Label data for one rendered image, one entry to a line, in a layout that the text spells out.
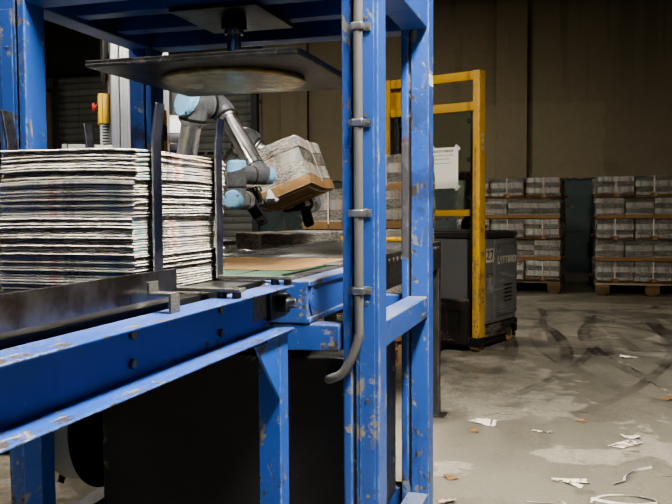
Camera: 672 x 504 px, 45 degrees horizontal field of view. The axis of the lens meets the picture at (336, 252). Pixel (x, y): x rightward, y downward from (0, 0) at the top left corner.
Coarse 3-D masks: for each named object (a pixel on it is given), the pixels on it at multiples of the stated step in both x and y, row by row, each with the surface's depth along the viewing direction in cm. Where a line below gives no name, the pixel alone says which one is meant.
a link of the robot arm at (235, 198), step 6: (228, 192) 311; (234, 192) 310; (240, 192) 313; (246, 192) 320; (228, 198) 311; (234, 198) 310; (240, 198) 311; (246, 198) 316; (228, 204) 311; (234, 204) 310; (240, 204) 312; (246, 204) 317
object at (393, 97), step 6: (390, 84) 567; (390, 90) 567; (396, 90) 572; (390, 96) 567; (396, 96) 573; (390, 102) 568; (396, 102) 573; (390, 108) 568; (396, 108) 573; (390, 114) 568; (390, 120) 568; (390, 126) 568; (396, 126) 569; (390, 132) 569; (396, 132) 572; (390, 138) 569; (396, 138) 572; (390, 144) 569; (396, 144) 573; (390, 150) 569; (396, 150) 573
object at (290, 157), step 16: (272, 144) 343; (288, 144) 341; (304, 144) 350; (272, 160) 344; (288, 160) 341; (304, 160) 342; (288, 176) 341; (288, 192) 340; (304, 192) 348; (272, 208) 356
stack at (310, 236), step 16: (240, 240) 427; (256, 240) 420; (272, 240) 413; (288, 240) 407; (304, 240) 417; (320, 240) 427; (336, 240) 439; (400, 288) 490; (320, 320) 431; (400, 352) 492
